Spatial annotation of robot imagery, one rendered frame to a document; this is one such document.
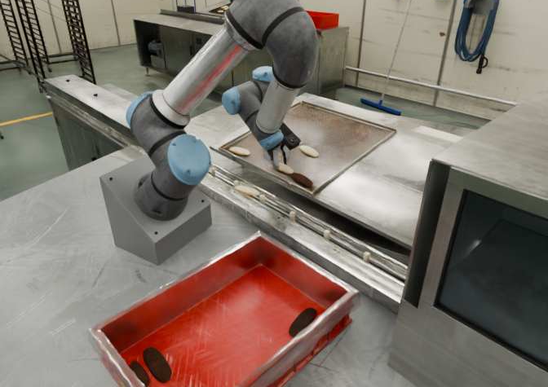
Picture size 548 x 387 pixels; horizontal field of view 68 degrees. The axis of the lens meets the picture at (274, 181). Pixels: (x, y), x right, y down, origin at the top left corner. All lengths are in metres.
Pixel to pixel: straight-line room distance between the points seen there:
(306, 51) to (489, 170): 0.45
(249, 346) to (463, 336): 0.44
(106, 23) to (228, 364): 8.16
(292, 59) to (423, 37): 4.23
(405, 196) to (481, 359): 0.65
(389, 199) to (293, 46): 0.63
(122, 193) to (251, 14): 0.59
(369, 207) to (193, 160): 0.57
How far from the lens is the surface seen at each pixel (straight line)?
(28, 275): 1.30
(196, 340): 0.99
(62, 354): 1.06
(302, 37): 0.90
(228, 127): 2.08
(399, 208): 1.29
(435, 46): 5.03
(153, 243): 1.15
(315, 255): 1.14
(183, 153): 1.03
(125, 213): 1.17
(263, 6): 0.92
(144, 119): 1.08
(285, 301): 1.05
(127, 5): 8.94
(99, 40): 8.75
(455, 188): 0.66
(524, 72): 4.73
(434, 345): 0.85
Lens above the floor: 1.57
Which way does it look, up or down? 29 degrees down
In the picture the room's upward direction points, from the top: straight up
